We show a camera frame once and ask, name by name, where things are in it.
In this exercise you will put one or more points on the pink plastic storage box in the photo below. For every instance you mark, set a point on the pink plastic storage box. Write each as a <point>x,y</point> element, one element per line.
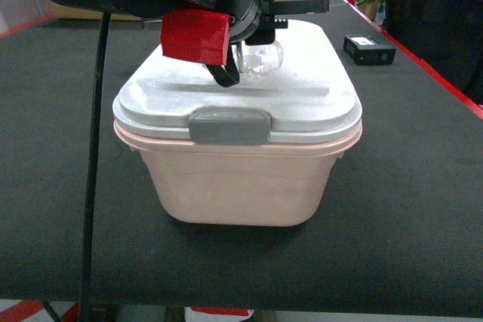
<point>276,184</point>

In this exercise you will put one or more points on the black table mat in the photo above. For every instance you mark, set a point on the black table mat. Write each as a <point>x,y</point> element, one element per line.
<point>398,231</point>

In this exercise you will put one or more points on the white box lid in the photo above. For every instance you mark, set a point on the white box lid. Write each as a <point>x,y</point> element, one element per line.
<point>309,100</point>

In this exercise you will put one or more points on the small black device box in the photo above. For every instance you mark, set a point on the small black device box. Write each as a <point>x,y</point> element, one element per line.
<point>367,51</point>

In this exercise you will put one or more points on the red tape wrap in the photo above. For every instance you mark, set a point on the red tape wrap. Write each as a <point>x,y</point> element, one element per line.
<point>196,36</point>

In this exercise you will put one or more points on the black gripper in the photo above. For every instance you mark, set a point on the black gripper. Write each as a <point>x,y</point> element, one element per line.
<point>267,23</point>

